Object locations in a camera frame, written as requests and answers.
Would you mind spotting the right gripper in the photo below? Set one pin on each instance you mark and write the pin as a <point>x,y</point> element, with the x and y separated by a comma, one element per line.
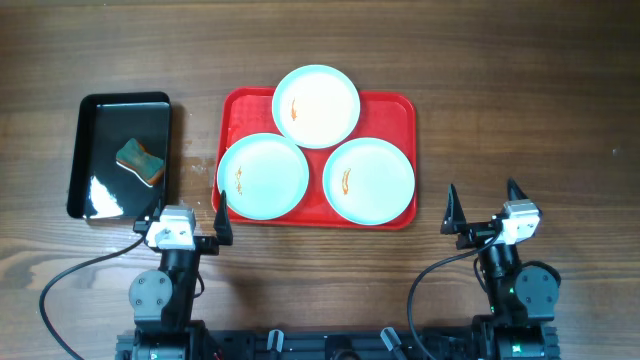
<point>480,235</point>

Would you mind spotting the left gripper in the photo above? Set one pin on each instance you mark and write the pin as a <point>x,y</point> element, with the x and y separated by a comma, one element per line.
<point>203,242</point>

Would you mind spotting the white plate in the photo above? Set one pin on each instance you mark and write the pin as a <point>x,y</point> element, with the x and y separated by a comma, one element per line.
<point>368,181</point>
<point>263,175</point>
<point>316,106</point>

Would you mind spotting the green orange sponge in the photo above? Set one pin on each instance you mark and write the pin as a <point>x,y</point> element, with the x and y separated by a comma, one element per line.
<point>134,158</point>

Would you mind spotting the white plate top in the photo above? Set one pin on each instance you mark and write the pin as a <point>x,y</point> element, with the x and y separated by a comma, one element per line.
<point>316,106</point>

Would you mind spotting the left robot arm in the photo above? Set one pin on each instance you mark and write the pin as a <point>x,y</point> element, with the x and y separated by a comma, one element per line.
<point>162,299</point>

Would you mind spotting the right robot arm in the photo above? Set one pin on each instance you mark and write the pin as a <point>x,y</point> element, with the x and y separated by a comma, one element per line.
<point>522,295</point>

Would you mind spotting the black rectangular tray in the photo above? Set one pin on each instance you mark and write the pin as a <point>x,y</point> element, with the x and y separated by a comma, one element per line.
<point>98,187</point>

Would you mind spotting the red plastic tray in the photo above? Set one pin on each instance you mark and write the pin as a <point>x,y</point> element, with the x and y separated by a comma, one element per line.
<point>385,115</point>

